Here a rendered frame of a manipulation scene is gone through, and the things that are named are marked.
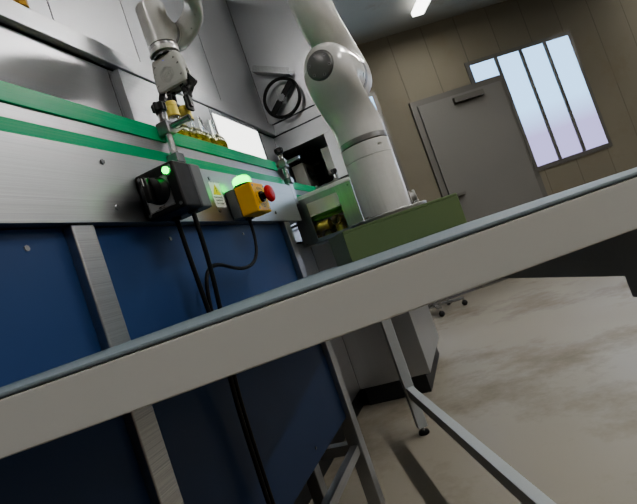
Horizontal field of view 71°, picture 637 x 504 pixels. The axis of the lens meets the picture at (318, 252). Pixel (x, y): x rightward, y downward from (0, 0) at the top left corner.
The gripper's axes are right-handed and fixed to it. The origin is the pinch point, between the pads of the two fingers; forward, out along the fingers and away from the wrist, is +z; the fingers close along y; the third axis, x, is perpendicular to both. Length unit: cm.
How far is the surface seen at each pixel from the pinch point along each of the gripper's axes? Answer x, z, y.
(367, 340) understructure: 108, 100, -4
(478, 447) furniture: 4, 113, 47
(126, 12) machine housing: 11.4, -43.4, -15.3
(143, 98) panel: 0.5, -8.5, -12.2
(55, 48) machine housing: -24.6, -16.5, -15.0
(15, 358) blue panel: -77, 56, 14
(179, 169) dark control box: -49, 34, 24
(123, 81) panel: -6.3, -11.9, -12.2
